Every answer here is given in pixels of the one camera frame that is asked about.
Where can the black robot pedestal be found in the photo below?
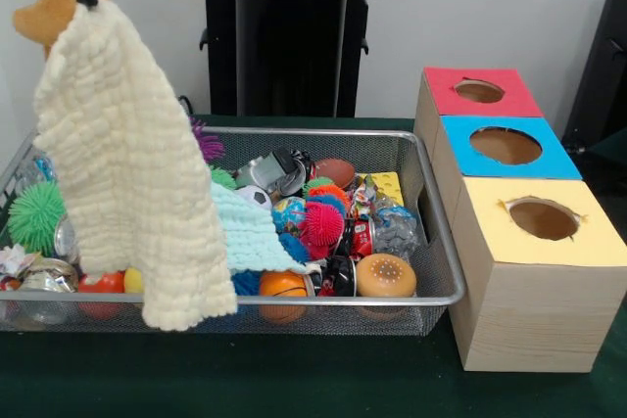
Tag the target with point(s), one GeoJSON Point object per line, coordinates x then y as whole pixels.
{"type": "Point", "coordinates": [289, 70]}

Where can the wooden box with three holes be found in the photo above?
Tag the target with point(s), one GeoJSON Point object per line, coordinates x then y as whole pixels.
{"type": "Point", "coordinates": [529, 320]}

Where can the toy burger bun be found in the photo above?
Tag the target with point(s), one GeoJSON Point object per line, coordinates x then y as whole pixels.
{"type": "Point", "coordinates": [387, 275]}

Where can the small globe ball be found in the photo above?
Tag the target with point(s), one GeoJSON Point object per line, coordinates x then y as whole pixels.
{"type": "Point", "coordinates": [289, 215]}

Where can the brown plush bear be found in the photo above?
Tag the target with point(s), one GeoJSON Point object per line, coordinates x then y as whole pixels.
{"type": "Point", "coordinates": [44, 19]}

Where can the pink spiky ball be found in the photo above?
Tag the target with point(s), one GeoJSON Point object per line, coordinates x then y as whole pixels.
{"type": "Point", "coordinates": [321, 227]}

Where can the brown toy football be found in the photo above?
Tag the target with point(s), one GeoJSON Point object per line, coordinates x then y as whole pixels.
{"type": "Point", "coordinates": [335, 172]}

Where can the orange toy basketball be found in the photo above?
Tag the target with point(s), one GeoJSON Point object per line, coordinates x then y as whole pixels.
{"type": "Point", "coordinates": [281, 286]}

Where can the cream cloth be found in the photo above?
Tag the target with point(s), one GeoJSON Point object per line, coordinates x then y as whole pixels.
{"type": "Point", "coordinates": [127, 168]}

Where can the silver mesh bin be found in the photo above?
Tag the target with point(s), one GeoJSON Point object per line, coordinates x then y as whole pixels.
{"type": "Point", "coordinates": [343, 320]}

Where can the mint green cloth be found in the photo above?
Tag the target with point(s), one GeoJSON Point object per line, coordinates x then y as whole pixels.
{"type": "Point", "coordinates": [250, 237]}

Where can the purple spiky ball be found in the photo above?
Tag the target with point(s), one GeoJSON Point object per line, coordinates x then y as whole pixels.
{"type": "Point", "coordinates": [208, 141]}

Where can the dark green table cloth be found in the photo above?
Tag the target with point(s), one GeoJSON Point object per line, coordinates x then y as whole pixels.
{"type": "Point", "coordinates": [610, 158]}
{"type": "Point", "coordinates": [294, 379]}

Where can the black upright panel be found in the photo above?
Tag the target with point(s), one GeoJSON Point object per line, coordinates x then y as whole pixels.
{"type": "Point", "coordinates": [602, 70]}

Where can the small soccer ball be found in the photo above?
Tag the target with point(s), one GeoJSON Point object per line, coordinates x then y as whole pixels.
{"type": "Point", "coordinates": [255, 197]}

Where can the yellow toy cheese wedge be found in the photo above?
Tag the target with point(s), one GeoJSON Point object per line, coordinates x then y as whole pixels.
{"type": "Point", "coordinates": [389, 188]}

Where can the large green spiky ball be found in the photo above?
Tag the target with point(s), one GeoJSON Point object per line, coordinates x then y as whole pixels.
{"type": "Point", "coordinates": [36, 217]}

